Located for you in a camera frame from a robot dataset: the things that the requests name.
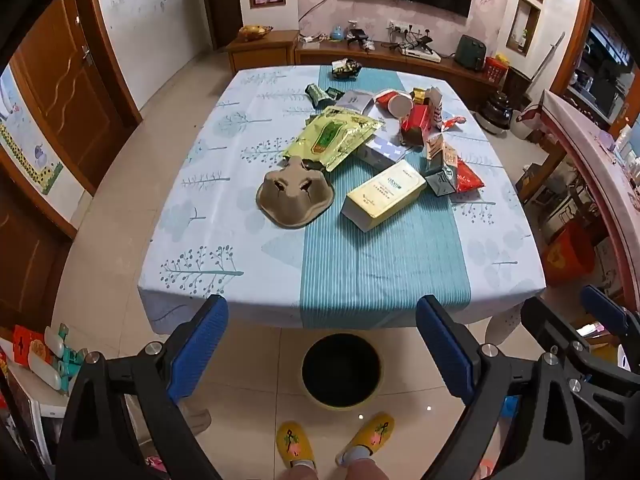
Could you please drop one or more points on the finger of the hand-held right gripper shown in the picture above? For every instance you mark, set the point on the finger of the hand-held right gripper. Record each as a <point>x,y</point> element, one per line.
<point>545,322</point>
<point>602,310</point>

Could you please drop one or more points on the large green black packet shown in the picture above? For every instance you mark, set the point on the large green black packet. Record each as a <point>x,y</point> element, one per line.
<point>316,95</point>

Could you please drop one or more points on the white power strip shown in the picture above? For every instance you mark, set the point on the white power strip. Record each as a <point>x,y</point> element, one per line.
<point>407,26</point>

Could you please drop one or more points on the white red milk carton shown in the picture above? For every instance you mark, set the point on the white red milk carton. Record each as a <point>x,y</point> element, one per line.
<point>435,107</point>

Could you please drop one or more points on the red cardboard box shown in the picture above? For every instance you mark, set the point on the red cardboard box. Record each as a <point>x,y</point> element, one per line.
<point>415,125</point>

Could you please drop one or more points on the wooden drawer cabinet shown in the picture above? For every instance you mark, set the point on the wooden drawer cabinet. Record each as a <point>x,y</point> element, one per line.
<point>260,55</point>

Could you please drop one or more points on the red printed packet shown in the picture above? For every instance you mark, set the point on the red printed packet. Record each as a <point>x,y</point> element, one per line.
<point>30,345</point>

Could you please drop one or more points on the orange white small carton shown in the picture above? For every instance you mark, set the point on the orange white small carton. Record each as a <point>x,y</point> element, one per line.
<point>440,150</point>

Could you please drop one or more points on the person's right leg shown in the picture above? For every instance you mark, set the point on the person's right leg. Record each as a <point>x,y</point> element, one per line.
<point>362,471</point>

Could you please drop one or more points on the dark green carton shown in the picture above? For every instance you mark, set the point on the dark green carton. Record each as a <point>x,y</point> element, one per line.
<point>440,180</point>

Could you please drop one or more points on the yellow green snack bag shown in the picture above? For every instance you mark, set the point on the yellow green snack bag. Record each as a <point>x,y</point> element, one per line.
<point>330,135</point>

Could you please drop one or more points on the brown pulp cup carrier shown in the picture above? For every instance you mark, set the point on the brown pulp cup carrier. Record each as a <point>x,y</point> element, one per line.
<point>295,195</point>

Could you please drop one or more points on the white blue patterned box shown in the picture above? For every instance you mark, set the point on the white blue patterned box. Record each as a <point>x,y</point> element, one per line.
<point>382,152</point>

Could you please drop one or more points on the pink covered counter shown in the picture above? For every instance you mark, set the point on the pink covered counter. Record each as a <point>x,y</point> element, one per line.
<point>580,135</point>

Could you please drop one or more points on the dark green appliance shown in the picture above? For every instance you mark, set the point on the dark green appliance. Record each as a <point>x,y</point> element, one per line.
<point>471,52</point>

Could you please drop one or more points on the giraffe wall sticker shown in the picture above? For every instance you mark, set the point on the giraffe wall sticker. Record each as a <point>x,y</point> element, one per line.
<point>30,160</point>

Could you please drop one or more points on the red paper cup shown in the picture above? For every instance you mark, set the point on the red paper cup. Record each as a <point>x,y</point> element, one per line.
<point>397,102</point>

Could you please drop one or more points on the cream tissue box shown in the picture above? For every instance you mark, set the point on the cream tissue box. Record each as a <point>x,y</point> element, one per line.
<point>385,192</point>

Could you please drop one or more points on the long metal rod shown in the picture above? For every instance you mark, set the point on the long metal rod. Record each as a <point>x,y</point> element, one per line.
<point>546,62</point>

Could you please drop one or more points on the red snack bag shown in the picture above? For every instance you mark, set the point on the red snack bag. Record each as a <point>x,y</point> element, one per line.
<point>467,177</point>

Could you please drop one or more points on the long wooden TV cabinet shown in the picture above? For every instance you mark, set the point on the long wooden TV cabinet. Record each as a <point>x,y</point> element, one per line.
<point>450,67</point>

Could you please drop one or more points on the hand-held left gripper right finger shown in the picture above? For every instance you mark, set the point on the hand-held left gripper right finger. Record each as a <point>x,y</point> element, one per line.
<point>445,350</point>

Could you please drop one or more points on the person's leg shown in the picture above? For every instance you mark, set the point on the person's leg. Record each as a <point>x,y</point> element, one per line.
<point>301,472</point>
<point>362,471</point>

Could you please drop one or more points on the brown wooden door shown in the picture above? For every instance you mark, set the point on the brown wooden door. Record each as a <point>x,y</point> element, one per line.
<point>65,95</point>

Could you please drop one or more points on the white pot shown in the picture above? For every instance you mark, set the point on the white pot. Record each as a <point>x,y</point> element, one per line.
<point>525,127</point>

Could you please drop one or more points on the blue round toy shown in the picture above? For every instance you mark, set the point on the blue round toy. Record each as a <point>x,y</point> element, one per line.
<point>337,34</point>

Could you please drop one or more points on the dark wooden door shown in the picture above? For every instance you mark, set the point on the dark wooden door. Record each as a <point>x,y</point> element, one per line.
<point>222,5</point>

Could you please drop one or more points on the black cooking pot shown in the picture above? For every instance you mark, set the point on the black cooking pot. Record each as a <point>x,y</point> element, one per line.
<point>496,112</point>

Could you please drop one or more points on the red basket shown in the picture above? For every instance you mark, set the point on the red basket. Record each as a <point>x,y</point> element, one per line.
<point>496,70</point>

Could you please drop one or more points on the person's left leg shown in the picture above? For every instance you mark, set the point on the person's left leg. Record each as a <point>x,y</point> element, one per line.
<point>301,472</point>

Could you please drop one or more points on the orange bucket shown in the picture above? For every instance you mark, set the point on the orange bucket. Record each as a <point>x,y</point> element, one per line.
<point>570,255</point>

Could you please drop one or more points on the white flat device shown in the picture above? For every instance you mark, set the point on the white flat device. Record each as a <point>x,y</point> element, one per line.
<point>422,54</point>

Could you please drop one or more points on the wooden wall niche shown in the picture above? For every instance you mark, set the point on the wooden wall niche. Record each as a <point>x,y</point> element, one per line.
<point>524,25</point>

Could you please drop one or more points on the fruit bowl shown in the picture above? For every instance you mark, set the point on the fruit bowl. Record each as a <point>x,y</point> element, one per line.
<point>255,34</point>

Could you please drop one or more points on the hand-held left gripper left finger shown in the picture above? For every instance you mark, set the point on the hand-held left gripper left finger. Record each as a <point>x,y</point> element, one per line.
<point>197,345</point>

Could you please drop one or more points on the black gold snack bag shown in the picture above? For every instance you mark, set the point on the black gold snack bag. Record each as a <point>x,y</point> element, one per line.
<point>346,72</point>

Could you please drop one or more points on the yellow slipper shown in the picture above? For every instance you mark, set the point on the yellow slipper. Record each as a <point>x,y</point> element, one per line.
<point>295,442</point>
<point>370,435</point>

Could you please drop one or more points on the red white wrapper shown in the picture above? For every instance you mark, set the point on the red white wrapper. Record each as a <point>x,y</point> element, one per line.
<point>452,122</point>

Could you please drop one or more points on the small green black packet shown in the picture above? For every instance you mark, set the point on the small green black packet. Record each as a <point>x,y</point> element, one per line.
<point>332,96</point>

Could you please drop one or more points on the black trash bin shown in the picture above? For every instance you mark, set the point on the black trash bin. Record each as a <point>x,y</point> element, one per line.
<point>342,370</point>

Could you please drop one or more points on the white plastic case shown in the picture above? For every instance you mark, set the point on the white plastic case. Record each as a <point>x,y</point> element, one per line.
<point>45,367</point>

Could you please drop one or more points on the white packet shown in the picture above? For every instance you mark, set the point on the white packet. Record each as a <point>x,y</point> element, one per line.
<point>342,63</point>

